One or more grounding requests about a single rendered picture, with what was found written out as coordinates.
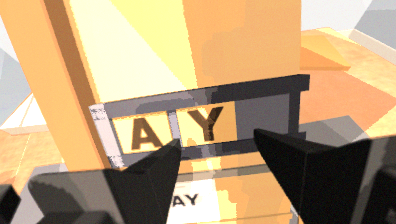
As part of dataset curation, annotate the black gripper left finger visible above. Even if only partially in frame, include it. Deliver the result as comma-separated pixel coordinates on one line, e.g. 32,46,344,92
28,138,182,224

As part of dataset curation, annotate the orange tile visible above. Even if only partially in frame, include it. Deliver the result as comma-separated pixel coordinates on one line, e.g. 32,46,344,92
112,111,173,153
176,101,237,147

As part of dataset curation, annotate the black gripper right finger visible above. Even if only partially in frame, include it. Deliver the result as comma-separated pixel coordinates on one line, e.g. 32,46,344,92
253,129,396,224

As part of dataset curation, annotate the white paper ticket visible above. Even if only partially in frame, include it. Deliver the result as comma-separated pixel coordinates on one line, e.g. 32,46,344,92
167,179,220,224

